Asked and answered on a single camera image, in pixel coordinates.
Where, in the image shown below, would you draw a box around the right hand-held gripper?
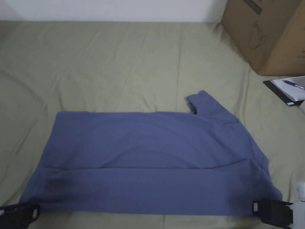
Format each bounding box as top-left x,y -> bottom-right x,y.
252,181 -> 305,229

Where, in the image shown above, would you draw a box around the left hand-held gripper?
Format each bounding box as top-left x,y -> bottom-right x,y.
0,202 -> 40,229

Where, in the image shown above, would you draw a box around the blue shirt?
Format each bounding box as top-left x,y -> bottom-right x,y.
19,90 -> 284,218

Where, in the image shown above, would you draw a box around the white paper sheets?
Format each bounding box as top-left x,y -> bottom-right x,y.
271,76 -> 305,103

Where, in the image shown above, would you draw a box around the black clipboard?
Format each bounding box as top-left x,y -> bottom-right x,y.
263,76 -> 305,107

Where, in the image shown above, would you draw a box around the blue pen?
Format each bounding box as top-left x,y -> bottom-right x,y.
283,79 -> 305,91

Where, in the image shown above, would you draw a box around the bed with pale green sheet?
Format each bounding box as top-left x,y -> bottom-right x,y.
0,20 -> 305,229

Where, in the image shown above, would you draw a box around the brown cardboard carton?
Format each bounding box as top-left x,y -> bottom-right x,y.
220,0 -> 305,77

